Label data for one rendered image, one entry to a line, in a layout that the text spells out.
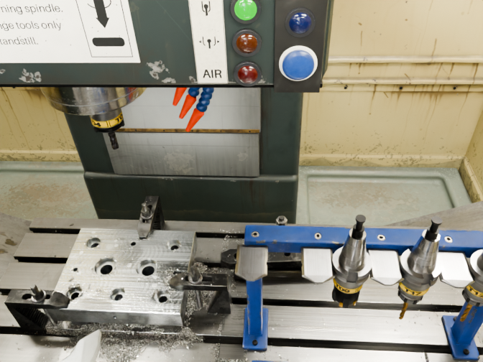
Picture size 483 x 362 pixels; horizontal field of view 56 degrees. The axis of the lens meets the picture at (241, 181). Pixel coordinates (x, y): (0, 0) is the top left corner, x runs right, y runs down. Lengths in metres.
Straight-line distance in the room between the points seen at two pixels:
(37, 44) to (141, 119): 0.84
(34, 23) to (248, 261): 0.49
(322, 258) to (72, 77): 0.49
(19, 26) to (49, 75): 0.05
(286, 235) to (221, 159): 0.60
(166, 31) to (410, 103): 1.40
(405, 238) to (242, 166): 0.67
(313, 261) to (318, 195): 1.04
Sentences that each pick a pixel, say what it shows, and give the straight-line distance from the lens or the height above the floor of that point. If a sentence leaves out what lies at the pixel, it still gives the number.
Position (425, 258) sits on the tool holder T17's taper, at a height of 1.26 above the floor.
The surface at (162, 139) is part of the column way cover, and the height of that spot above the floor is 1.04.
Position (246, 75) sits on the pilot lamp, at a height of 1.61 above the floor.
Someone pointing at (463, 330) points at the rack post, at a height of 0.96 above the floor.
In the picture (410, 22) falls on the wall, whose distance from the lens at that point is 1.61.
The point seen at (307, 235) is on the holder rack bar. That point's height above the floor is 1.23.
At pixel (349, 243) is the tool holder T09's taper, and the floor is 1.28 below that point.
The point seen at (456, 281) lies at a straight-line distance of 0.82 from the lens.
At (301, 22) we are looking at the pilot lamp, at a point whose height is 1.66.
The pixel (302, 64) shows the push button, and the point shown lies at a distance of 0.44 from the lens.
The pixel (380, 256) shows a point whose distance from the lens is 0.81.
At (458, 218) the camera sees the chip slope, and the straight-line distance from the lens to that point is 1.56.
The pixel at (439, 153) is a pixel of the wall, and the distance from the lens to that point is 1.94.
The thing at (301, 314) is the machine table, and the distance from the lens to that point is 1.10.
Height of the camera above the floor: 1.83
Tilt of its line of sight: 42 degrees down
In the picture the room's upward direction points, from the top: 3 degrees counter-clockwise
